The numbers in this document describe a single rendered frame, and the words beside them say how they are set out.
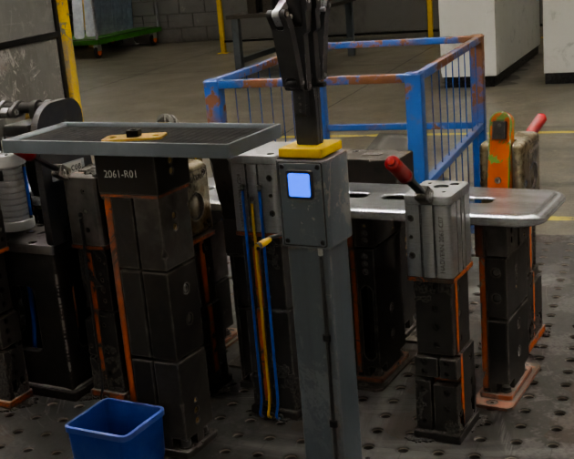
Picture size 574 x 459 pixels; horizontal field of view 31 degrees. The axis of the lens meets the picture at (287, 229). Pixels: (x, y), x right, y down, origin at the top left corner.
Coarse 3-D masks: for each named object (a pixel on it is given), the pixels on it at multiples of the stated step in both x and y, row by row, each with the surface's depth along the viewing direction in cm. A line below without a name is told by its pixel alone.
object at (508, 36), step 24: (456, 0) 919; (480, 0) 911; (504, 0) 947; (528, 0) 1064; (456, 24) 925; (480, 24) 917; (504, 24) 950; (528, 24) 1068; (504, 48) 953; (528, 48) 1072; (456, 72) 937; (504, 72) 966
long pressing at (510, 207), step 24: (216, 192) 174; (360, 192) 166; (384, 192) 164; (480, 192) 159; (504, 192) 158; (528, 192) 157; (552, 192) 156; (360, 216) 154; (384, 216) 152; (480, 216) 146; (504, 216) 144; (528, 216) 143
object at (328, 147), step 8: (288, 144) 128; (296, 144) 128; (320, 144) 127; (328, 144) 126; (336, 144) 127; (280, 152) 126; (288, 152) 126; (296, 152) 125; (304, 152) 125; (312, 152) 124; (320, 152) 124; (328, 152) 125
